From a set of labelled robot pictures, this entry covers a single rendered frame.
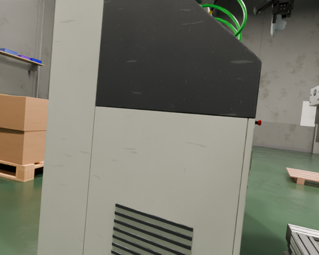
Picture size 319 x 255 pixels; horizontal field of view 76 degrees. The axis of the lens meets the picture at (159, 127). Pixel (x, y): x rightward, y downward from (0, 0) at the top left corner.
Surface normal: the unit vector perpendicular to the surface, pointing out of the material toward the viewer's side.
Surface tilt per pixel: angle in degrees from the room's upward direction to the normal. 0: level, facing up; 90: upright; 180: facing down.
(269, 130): 90
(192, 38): 90
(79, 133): 90
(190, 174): 90
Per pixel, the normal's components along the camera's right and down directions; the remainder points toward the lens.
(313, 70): -0.34, 0.00
